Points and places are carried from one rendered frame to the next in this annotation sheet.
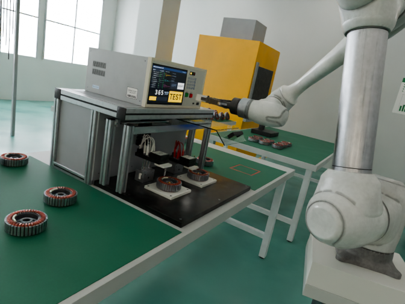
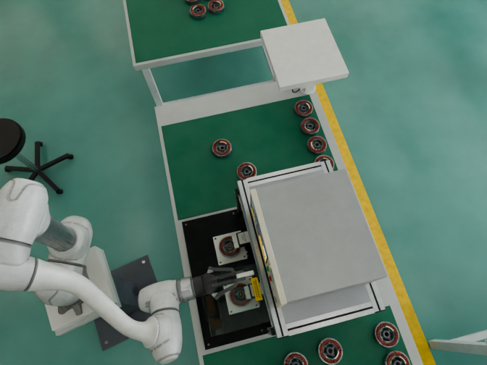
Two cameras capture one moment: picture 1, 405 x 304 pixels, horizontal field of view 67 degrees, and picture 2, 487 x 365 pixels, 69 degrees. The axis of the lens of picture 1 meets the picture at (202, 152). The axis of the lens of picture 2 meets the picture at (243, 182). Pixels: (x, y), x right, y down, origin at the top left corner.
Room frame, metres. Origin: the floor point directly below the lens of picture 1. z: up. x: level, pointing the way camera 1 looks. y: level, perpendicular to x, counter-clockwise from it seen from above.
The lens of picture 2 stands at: (1.63, -0.07, 2.60)
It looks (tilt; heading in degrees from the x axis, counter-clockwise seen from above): 68 degrees down; 139
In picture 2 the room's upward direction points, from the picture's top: 2 degrees counter-clockwise
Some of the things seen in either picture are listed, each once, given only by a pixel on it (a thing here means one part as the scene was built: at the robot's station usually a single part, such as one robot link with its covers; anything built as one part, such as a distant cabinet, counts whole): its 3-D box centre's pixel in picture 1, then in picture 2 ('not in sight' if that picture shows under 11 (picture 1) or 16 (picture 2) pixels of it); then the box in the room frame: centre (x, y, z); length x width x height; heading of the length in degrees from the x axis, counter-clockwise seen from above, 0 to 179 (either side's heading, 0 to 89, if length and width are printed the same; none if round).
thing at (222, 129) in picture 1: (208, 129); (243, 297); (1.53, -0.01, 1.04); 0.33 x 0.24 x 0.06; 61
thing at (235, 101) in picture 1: (231, 105); (205, 284); (1.40, -0.09, 1.18); 0.09 x 0.08 x 0.07; 61
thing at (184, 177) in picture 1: (197, 178); not in sight; (1.50, 0.00, 0.78); 0.15 x 0.15 x 0.01; 61
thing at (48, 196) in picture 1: (60, 196); (246, 171); (1.03, 0.48, 0.77); 0.11 x 0.11 x 0.04
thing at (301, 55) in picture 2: not in sight; (297, 80); (0.89, 1.01, 0.98); 0.37 x 0.35 x 0.46; 151
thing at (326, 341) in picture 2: not in sight; (330, 350); (1.96, 0.13, 0.77); 0.11 x 0.11 x 0.04
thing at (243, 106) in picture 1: (246, 108); (187, 289); (1.37, -0.15, 1.18); 0.09 x 0.06 x 0.09; 151
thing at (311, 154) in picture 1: (278, 170); not in sight; (3.56, -0.93, 0.38); 1.85 x 1.10 x 0.75; 151
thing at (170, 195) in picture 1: (168, 189); (230, 248); (1.28, 0.12, 0.78); 0.15 x 0.15 x 0.01; 61
